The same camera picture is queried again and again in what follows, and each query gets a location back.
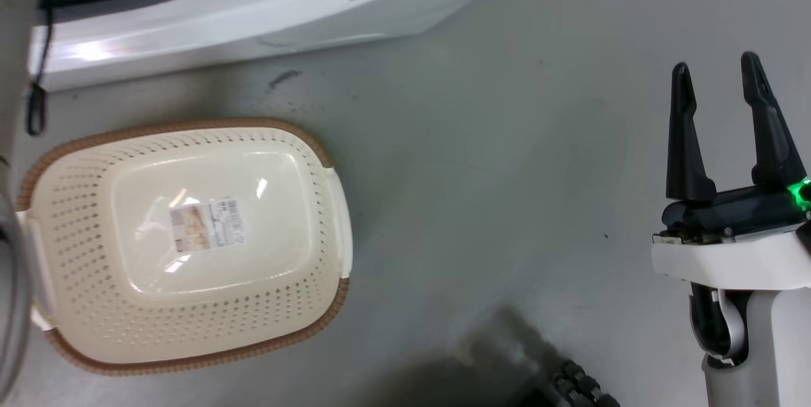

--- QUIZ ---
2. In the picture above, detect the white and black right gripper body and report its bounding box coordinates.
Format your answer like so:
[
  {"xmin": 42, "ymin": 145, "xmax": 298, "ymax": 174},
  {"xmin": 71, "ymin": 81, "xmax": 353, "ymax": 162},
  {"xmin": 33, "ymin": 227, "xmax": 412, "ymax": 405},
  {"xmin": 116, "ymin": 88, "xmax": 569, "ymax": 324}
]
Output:
[{"xmin": 651, "ymin": 176, "xmax": 811, "ymax": 291}]

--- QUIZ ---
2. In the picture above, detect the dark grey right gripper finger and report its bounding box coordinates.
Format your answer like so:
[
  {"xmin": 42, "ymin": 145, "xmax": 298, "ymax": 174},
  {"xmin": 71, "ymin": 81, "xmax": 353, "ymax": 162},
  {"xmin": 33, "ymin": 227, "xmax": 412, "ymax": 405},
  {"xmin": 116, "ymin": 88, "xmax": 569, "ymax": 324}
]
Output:
[
  {"xmin": 740, "ymin": 51, "xmax": 808, "ymax": 190},
  {"xmin": 665, "ymin": 62, "xmax": 718, "ymax": 202}
]

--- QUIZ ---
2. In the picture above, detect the white washing machine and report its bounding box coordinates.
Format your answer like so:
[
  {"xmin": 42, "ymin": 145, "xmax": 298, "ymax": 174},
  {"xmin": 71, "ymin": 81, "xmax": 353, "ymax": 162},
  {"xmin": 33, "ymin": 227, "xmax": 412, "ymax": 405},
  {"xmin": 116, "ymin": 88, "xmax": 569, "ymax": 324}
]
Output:
[{"xmin": 29, "ymin": 0, "xmax": 539, "ymax": 92}]

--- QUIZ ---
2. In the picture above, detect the cream perforated laundry basket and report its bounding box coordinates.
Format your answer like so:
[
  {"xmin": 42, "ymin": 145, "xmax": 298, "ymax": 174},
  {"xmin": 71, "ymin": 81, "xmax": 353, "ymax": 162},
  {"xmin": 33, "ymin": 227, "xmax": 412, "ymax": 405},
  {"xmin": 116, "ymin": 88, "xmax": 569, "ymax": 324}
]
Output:
[{"xmin": 15, "ymin": 118, "xmax": 353, "ymax": 376}]

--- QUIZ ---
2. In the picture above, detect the product label sticker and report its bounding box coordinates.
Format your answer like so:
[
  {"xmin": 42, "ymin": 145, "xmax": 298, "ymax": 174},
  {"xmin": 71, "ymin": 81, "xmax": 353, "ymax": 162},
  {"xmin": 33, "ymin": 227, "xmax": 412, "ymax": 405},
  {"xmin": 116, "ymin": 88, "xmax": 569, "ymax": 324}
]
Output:
[{"xmin": 169, "ymin": 197, "xmax": 245, "ymax": 253}]

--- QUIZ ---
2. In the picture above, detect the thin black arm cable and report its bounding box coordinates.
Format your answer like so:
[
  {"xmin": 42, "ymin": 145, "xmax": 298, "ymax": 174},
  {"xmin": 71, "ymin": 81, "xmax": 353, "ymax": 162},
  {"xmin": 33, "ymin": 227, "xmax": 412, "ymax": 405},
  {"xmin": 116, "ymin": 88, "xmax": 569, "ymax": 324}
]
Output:
[{"xmin": 25, "ymin": 0, "xmax": 54, "ymax": 136}]

